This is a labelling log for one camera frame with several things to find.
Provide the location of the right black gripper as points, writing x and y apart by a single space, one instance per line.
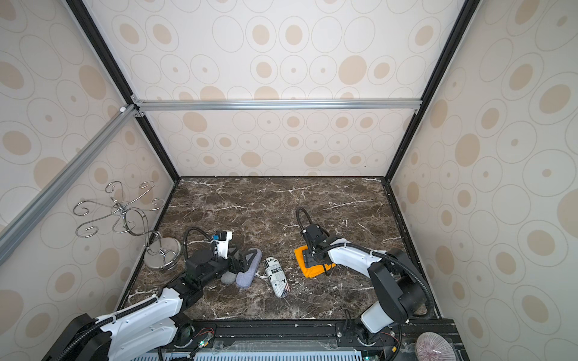
314 252

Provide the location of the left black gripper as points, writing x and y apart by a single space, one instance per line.
236 268

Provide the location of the orange microfiber cloth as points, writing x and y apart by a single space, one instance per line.
313 272

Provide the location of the newspaper print eyeglass case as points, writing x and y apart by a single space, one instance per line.
277 277

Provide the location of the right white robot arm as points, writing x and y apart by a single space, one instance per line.
399 287

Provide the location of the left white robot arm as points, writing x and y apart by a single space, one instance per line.
128 333

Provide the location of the dark grey eyeglass case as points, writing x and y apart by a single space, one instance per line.
228 278

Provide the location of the lavender fabric eyeglass case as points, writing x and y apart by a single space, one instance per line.
251 264

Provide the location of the round patterned disc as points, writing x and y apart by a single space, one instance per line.
430 346

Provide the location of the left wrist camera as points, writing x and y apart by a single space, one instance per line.
221 240

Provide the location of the chrome wire cup stand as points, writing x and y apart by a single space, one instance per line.
159 253

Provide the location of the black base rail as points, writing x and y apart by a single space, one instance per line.
307 340

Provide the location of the silver horizontal frame bar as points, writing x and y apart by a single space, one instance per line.
278 105

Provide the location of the silver diagonal frame bar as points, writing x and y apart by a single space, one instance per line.
26 221

